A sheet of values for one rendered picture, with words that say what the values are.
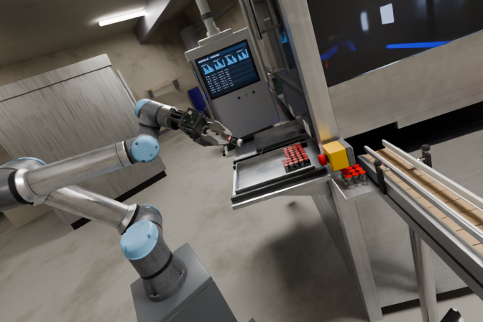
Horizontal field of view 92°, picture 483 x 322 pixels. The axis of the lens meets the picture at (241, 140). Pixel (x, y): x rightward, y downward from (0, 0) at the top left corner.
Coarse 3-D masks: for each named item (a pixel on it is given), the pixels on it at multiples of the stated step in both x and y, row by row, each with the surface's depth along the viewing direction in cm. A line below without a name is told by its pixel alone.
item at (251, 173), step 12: (264, 156) 120; (276, 156) 119; (240, 168) 122; (252, 168) 117; (264, 168) 112; (276, 168) 108; (312, 168) 93; (240, 180) 110; (252, 180) 106; (264, 180) 96; (276, 180) 95; (240, 192) 97
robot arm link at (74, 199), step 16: (16, 160) 73; (32, 160) 76; (64, 192) 75; (80, 192) 78; (64, 208) 76; (80, 208) 77; (96, 208) 79; (112, 208) 82; (128, 208) 86; (144, 208) 89; (112, 224) 82; (128, 224) 82; (160, 224) 87
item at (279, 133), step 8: (296, 120) 148; (272, 128) 150; (280, 128) 150; (288, 128) 148; (296, 128) 143; (256, 136) 152; (264, 136) 151; (272, 136) 146; (280, 136) 141; (288, 136) 137; (296, 136) 125; (304, 136) 125; (256, 144) 138; (264, 144) 138; (272, 144) 127
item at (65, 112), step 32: (96, 64) 327; (0, 96) 279; (32, 96) 296; (64, 96) 313; (96, 96) 333; (0, 128) 283; (32, 128) 299; (64, 128) 317; (96, 128) 337; (128, 128) 359; (160, 160) 390; (96, 192) 345; (128, 192) 372
